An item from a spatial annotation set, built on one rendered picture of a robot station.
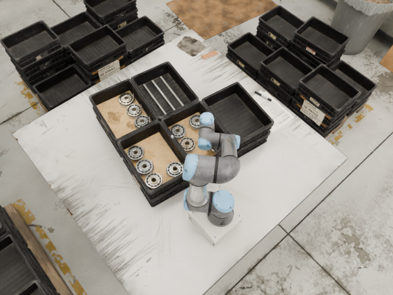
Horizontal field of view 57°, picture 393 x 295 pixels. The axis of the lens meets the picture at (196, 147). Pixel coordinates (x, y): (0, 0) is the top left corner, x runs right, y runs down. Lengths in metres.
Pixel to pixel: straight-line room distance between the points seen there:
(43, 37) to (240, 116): 1.97
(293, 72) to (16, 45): 2.43
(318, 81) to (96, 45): 1.92
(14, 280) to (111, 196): 0.81
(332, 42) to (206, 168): 2.34
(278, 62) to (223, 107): 1.12
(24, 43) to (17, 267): 1.89
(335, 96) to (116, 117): 1.77
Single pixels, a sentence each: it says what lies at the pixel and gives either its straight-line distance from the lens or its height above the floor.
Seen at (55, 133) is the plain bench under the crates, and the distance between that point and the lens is 2.61.
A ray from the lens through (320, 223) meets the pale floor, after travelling 3.12.
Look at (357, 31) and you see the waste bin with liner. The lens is 4.05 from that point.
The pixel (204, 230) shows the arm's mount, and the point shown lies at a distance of 2.07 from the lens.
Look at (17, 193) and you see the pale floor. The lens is 3.31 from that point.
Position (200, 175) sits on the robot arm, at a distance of 1.51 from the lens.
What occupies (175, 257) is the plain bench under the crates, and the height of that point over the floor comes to 0.70.
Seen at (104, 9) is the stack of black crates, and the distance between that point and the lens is 3.72.
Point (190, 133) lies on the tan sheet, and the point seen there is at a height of 0.83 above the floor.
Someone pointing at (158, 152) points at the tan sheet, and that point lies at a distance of 2.24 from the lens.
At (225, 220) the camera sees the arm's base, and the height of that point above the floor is 0.86.
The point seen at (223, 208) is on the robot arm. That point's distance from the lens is 1.88.
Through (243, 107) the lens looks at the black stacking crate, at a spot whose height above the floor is 0.83.
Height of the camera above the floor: 2.77
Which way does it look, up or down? 59 degrees down
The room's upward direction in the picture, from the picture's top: 3 degrees clockwise
